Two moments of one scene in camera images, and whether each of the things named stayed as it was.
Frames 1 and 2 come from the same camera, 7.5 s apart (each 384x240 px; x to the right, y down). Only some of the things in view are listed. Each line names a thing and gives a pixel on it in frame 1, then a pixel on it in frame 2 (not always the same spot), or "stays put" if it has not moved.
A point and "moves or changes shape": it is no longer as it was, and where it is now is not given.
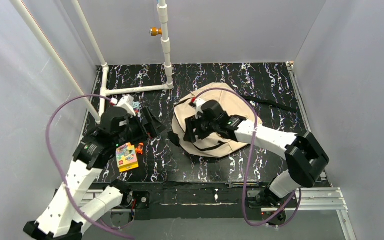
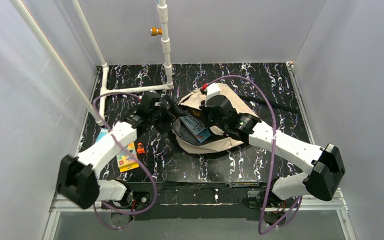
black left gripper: x=142 y=124 -> x=167 y=108
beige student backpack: x=232 y=104 moves or changes shape
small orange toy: x=139 y=149 stays put
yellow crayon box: x=126 y=157 stays put
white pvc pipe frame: x=104 y=91 stays put
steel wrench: x=241 y=184 stays put
